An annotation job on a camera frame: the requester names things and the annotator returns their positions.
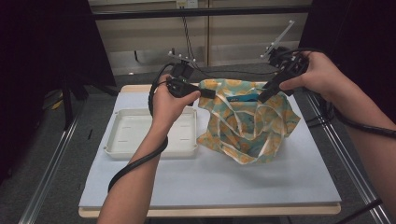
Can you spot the black stand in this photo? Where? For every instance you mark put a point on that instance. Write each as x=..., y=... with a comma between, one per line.
x=67, y=109

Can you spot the light wooden table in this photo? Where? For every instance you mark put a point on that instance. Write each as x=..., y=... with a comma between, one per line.
x=202, y=212

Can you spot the white table mat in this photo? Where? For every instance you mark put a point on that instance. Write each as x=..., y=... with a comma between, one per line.
x=202, y=183

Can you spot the person's right hand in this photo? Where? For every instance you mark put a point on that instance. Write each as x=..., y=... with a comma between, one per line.
x=320, y=74

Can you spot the white plastic tray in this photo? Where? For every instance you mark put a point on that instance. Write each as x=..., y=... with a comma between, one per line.
x=124, y=137

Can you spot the black metal rod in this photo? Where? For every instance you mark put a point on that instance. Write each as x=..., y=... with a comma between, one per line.
x=361, y=211

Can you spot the person's left hand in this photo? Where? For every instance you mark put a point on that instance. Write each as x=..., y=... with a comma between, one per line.
x=168, y=105

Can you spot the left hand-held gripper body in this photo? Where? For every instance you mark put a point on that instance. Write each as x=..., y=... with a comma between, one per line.
x=182, y=84

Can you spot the white wall outlet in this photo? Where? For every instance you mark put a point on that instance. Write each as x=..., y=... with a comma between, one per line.
x=186, y=3

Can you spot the blue packet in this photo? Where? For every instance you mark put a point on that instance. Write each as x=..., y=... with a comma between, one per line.
x=243, y=99

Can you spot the fruit print fabric bag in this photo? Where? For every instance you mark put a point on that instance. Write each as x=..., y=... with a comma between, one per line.
x=243, y=137

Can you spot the black crossbar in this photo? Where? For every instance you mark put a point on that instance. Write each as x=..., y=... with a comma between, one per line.
x=140, y=14

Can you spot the black curtain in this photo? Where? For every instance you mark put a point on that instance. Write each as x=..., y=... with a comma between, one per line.
x=46, y=46
x=358, y=31

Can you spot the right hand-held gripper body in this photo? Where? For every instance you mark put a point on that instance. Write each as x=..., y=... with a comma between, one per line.
x=289, y=65

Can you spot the metal floor rail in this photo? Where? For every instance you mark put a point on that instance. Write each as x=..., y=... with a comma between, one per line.
x=46, y=177
x=352, y=168

